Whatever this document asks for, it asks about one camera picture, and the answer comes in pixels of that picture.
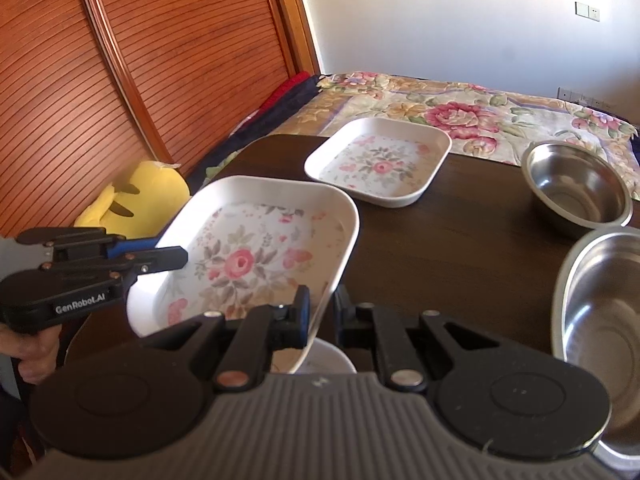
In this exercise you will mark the small steel bowl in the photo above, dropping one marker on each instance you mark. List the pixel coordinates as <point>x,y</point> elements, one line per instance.
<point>575,190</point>

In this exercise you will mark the floral bed blanket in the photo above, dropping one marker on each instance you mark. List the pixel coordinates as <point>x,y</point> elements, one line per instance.
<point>450,110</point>

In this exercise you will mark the small floral white plate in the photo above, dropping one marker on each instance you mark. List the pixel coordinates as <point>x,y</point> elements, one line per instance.
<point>380,165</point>

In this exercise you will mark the large floral white plate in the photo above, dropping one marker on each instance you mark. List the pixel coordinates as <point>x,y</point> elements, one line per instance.
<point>250,245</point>

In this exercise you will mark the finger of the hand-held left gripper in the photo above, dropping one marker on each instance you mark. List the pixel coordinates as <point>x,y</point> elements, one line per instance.
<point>127,246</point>
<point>160,258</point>

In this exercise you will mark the person's left hand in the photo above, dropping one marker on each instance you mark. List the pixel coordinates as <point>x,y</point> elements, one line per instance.
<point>35,357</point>

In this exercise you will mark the dark blue blanket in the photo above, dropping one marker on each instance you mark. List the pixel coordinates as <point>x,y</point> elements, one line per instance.
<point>280,105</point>

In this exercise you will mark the yellow plush toy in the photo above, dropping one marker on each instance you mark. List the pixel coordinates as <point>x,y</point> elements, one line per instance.
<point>145,190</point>

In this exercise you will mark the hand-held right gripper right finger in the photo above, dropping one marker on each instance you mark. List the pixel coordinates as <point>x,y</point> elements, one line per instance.
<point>342,317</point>

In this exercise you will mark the white wall switch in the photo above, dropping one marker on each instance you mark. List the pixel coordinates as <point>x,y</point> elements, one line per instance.
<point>587,11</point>

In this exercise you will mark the wall outlet strip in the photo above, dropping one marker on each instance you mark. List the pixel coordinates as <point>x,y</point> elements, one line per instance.
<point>580,96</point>

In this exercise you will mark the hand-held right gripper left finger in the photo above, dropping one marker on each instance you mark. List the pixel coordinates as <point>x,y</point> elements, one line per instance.
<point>301,316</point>

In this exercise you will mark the large steel bowl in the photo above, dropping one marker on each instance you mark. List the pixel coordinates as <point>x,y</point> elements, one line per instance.
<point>605,320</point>

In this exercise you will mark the red cloth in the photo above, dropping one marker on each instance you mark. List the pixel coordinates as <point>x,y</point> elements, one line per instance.
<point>285,87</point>

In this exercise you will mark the white round bowl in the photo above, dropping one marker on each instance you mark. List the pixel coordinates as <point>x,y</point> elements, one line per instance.
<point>331,360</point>

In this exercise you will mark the wooden louvered wardrobe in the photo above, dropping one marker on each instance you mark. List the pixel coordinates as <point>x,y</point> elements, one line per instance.
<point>125,60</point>

